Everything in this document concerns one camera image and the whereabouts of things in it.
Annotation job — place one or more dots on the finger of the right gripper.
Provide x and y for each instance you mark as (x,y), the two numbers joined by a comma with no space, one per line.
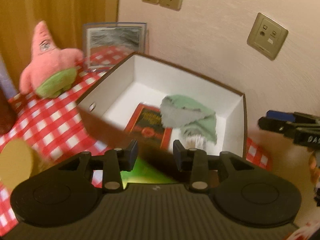
(296,117)
(277,126)

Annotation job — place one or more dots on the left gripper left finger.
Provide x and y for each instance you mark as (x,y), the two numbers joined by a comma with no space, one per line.
(111,163)

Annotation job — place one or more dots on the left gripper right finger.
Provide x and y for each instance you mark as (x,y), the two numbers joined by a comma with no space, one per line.
(199,163)

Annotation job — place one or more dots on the cotton swabs plastic pack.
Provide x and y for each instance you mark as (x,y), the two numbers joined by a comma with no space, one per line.
(197,141)

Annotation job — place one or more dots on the red black plaster packet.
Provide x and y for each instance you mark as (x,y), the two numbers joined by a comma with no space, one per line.
(146,123)

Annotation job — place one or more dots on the green grey microfibre cloth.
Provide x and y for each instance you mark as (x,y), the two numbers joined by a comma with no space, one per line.
(189,116)

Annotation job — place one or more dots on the person's right hand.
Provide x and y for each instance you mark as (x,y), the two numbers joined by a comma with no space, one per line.
(314,175)

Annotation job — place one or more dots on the green tissue box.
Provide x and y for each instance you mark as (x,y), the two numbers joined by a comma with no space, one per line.
(143,173)

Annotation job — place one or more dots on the red white checkered tablecloth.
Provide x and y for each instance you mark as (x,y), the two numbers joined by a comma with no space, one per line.
(55,129)

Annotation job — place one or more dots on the brown cardboard box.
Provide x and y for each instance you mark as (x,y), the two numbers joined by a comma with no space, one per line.
(90,106)

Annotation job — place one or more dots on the nut jar gold lid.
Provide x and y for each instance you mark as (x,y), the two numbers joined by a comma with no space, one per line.
(17,162)

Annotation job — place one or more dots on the pink Patrick star plush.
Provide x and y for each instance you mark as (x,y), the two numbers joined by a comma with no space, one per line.
(52,70)

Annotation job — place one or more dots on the brown cylindrical canister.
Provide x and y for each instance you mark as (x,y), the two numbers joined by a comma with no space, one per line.
(8,116)

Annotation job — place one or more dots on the framed picture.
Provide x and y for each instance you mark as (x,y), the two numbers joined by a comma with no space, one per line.
(106,44)

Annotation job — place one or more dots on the wooden door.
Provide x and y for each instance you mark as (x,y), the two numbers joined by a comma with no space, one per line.
(64,18)

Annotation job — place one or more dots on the network wall socket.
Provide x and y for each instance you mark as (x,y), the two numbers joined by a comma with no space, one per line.
(267,36)

